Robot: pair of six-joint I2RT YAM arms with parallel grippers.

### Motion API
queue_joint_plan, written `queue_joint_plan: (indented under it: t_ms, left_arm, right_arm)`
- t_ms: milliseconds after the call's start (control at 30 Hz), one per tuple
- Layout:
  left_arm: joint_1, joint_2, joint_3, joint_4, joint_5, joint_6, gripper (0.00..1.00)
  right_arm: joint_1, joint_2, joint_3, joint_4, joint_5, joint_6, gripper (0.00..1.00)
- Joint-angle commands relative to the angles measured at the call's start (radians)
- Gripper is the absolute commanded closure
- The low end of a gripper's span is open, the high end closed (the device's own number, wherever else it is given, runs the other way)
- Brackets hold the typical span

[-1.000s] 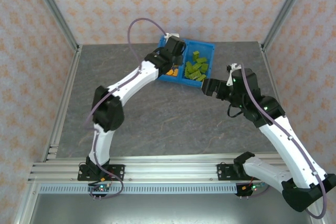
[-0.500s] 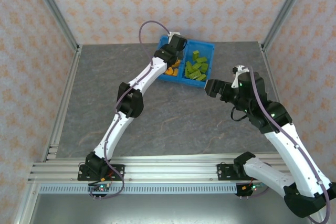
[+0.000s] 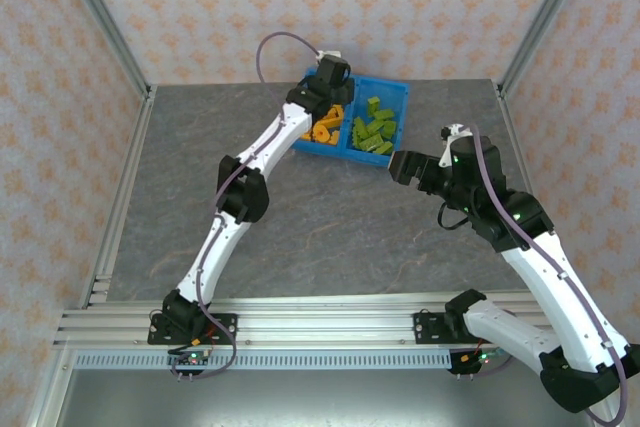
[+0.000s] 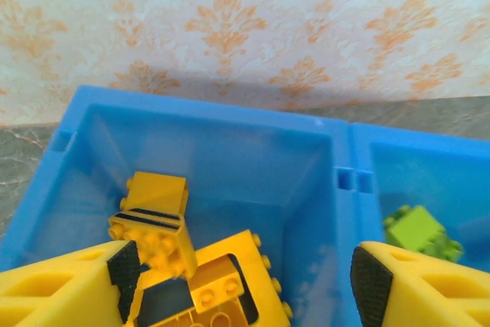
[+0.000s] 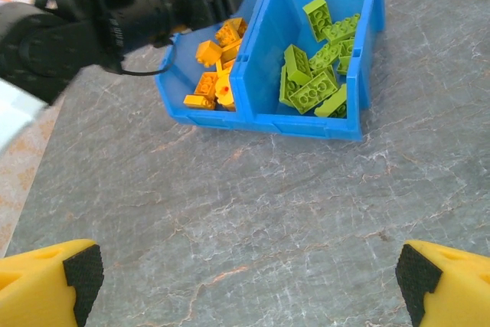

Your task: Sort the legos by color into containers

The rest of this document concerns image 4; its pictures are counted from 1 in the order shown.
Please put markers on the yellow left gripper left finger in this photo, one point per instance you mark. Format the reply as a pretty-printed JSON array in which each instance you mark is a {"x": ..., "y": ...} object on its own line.
[{"x": 57, "y": 296}]

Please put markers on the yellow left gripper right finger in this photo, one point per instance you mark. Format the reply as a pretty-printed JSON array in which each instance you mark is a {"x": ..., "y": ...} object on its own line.
[{"x": 428, "y": 296}]

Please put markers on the green lego brick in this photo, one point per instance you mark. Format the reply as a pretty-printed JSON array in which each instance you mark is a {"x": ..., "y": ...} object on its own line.
[{"x": 415, "y": 229}]

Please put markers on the yellow striped slope lego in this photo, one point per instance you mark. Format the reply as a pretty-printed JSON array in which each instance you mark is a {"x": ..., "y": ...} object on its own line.
[{"x": 157, "y": 193}]

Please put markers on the yellow lego brick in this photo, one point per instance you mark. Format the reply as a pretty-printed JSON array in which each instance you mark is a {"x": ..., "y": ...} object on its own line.
[{"x": 214, "y": 285}]

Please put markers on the yellow lego window frame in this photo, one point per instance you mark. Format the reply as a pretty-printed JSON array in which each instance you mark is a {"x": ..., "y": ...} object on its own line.
[{"x": 264, "y": 296}]

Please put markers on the blue plastic bin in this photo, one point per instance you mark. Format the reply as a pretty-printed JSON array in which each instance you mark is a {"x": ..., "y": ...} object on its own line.
[
  {"x": 421, "y": 166},
  {"x": 237, "y": 174}
]

